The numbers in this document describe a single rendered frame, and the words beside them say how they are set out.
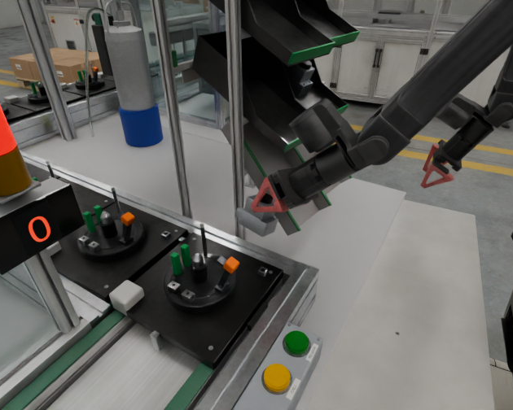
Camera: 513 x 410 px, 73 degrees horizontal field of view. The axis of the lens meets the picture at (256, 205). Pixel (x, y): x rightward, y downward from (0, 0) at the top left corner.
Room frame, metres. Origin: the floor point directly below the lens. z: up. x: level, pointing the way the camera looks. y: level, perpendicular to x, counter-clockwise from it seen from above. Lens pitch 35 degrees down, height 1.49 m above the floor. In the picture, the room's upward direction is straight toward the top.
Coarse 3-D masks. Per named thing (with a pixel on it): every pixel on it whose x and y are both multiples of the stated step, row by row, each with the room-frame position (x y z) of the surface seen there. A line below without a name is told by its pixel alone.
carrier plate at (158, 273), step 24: (192, 240) 0.60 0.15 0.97; (168, 264) 0.53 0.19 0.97; (240, 264) 0.53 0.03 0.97; (264, 264) 0.53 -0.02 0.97; (144, 288) 0.46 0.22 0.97; (240, 288) 0.46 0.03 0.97; (264, 288) 0.46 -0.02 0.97; (144, 312) 0.40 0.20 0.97; (168, 312) 0.40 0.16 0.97; (216, 312) 0.40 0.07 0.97; (240, 312) 0.40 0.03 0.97; (168, 336) 0.36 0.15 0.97; (192, 336) 0.36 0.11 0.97; (216, 336) 0.36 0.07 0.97; (216, 360) 0.31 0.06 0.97
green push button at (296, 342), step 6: (288, 336) 0.36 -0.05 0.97; (294, 336) 0.36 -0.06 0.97; (300, 336) 0.36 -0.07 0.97; (306, 336) 0.36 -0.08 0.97; (288, 342) 0.34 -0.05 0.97; (294, 342) 0.34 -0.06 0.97; (300, 342) 0.34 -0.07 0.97; (306, 342) 0.34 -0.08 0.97; (288, 348) 0.33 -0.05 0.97; (294, 348) 0.33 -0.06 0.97; (300, 348) 0.33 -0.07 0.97; (306, 348) 0.33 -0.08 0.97; (300, 354) 0.33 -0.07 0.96
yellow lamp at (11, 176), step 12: (0, 156) 0.35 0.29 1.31; (12, 156) 0.36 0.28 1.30; (0, 168) 0.35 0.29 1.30; (12, 168) 0.36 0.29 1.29; (24, 168) 0.37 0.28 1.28; (0, 180) 0.35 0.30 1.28; (12, 180) 0.35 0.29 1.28; (24, 180) 0.37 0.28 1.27; (0, 192) 0.35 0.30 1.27; (12, 192) 0.35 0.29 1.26
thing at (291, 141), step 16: (224, 32) 0.81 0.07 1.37; (208, 48) 0.74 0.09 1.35; (224, 48) 0.83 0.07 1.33; (256, 48) 0.82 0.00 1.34; (192, 64) 0.77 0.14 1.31; (208, 64) 0.74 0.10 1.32; (224, 64) 0.71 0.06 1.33; (256, 64) 0.82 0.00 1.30; (272, 64) 0.79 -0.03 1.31; (208, 80) 0.74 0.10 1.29; (224, 80) 0.71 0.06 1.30; (256, 80) 0.81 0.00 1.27; (272, 80) 0.79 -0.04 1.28; (288, 80) 0.77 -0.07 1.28; (224, 96) 0.71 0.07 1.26; (256, 96) 0.75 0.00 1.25; (272, 96) 0.77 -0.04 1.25; (288, 96) 0.76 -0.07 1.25; (256, 112) 0.70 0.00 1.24; (272, 112) 0.72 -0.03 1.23; (288, 112) 0.73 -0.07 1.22; (256, 128) 0.65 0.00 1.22; (272, 128) 0.67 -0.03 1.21; (288, 128) 0.68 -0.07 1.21; (288, 144) 0.60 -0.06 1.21
